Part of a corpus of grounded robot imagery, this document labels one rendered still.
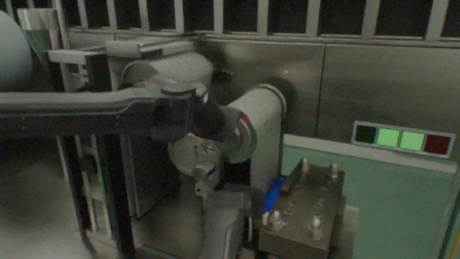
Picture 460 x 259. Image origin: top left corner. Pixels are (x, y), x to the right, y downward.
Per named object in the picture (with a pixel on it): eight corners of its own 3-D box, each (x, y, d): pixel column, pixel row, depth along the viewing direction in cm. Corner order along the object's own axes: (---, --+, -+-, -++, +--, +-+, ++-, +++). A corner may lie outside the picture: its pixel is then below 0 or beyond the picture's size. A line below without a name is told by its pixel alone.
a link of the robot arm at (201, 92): (196, 114, 51) (211, 84, 52) (163, 102, 54) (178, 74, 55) (210, 129, 57) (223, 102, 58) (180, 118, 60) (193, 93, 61)
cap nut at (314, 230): (305, 237, 74) (306, 221, 72) (307, 227, 77) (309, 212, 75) (320, 241, 73) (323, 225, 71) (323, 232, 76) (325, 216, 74)
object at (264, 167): (249, 221, 82) (251, 157, 75) (275, 179, 102) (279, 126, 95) (251, 221, 82) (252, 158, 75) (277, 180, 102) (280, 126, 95)
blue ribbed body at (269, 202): (253, 220, 83) (253, 209, 82) (277, 182, 101) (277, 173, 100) (265, 224, 82) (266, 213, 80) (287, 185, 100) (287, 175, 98)
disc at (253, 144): (200, 154, 81) (203, 100, 75) (200, 153, 81) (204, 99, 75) (252, 170, 75) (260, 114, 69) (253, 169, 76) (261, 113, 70)
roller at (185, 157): (170, 170, 87) (167, 129, 83) (213, 137, 109) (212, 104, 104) (208, 178, 82) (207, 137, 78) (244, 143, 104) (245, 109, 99)
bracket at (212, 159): (198, 260, 84) (192, 159, 73) (208, 244, 90) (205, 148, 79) (213, 266, 83) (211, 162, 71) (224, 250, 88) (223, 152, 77)
